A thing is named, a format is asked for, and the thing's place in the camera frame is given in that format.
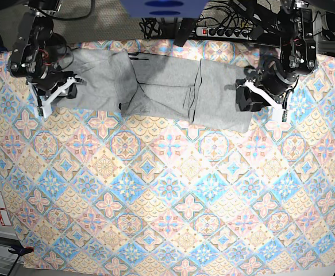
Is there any grey T-shirt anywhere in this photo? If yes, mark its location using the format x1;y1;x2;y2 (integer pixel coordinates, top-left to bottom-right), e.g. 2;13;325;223
57;49;252;133

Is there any patterned colourful tablecloth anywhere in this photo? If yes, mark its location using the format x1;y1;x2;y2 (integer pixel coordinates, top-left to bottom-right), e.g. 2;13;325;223
0;53;335;275

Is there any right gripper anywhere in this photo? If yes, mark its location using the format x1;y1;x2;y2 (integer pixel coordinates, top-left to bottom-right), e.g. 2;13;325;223
26;71;86;118

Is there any blue box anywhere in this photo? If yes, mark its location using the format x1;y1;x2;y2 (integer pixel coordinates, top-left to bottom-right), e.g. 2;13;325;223
121;0;208;18

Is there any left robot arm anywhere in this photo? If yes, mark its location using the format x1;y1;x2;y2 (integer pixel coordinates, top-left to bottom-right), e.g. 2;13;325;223
233;1;318;122

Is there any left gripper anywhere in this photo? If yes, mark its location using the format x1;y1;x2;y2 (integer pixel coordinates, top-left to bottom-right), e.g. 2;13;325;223
236;62;299;122

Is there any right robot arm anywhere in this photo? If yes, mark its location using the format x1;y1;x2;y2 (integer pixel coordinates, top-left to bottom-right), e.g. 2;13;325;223
7;1;83;118

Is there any black power strip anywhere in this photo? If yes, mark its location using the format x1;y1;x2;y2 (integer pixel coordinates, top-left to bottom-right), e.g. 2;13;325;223
195;26;252;40

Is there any black clamp lower left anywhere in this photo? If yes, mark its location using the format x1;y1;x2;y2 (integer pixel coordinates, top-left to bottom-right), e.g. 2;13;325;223
8;245;34;256

